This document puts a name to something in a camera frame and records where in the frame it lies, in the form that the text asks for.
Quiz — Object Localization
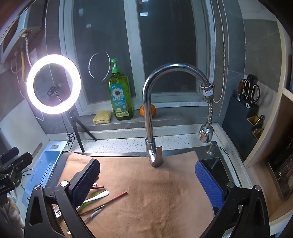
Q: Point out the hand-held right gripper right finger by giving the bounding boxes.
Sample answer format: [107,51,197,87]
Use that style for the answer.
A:
[194,159,270,238]

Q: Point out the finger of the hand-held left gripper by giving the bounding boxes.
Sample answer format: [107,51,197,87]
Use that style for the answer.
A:
[0,146,19,163]
[5,152,33,175]

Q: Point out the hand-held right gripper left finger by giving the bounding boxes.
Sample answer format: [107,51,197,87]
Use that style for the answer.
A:
[24,158,101,238]

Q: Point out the green plastic spoon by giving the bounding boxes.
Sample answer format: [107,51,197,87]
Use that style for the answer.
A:
[79,192,101,210]

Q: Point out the slender white plastic spoon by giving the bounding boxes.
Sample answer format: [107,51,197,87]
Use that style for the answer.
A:
[83,190,109,204]

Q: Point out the blue plastic drainer basket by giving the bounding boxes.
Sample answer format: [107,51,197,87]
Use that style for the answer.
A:
[22,141,68,202]

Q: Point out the metal fork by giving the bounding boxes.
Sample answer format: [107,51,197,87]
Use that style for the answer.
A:
[83,205,105,224]

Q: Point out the person's left hand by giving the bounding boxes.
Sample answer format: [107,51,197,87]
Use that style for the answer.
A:
[0,197,25,229]

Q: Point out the white cutting board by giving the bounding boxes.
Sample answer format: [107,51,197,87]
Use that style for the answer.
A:
[0,98,50,161]

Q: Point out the chrome sink button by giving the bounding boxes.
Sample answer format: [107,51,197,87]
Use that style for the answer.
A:
[205,141,218,156]

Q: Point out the brown towel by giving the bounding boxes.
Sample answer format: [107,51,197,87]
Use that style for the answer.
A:
[54,150,215,238]

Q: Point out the wooden shelf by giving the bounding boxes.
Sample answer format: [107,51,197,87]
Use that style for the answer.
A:
[243,21,293,229]

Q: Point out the flexible faucet sprayer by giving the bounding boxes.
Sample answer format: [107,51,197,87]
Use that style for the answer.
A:
[198,83,216,144]

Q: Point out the yellow sponge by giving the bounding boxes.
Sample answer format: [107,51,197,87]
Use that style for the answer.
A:
[93,111,113,124]

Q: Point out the yellow holder cup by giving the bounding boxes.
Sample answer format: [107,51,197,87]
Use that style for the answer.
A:
[252,127,265,140]
[247,115,265,127]

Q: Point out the green dish soap bottle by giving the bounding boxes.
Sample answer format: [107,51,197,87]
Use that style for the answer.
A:
[108,58,134,121]

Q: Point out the orange fruit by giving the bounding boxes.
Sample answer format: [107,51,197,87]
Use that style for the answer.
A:
[140,104,157,118]

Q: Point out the chrome faucet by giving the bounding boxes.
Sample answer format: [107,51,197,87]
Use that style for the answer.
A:
[142,63,210,168]

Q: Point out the kitchen scissors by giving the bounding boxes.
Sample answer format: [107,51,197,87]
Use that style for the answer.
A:
[242,78,261,108]

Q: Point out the white water heater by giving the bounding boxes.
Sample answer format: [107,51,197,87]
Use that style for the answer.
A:
[0,9,45,63]

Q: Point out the black tripod cable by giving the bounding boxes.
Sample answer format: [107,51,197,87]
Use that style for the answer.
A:
[61,112,76,153]

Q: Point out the ring light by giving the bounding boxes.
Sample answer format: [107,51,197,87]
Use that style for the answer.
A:
[26,54,81,115]

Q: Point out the yellow hose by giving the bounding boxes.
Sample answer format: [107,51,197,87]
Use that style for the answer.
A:
[21,51,27,84]

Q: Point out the wall socket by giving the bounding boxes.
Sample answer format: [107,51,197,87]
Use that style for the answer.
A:
[29,49,38,67]

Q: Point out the knife with brown handle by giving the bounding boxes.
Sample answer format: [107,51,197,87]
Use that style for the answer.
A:
[236,79,244,101]

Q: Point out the braided metal hose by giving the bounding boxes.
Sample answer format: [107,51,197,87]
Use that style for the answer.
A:
[25,32,35,68]

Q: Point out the window frame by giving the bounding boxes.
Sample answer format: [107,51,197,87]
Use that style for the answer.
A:
[59,0,217,111]

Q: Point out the bead chain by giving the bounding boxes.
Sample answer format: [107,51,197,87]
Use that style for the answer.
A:
[212,0,229,104]

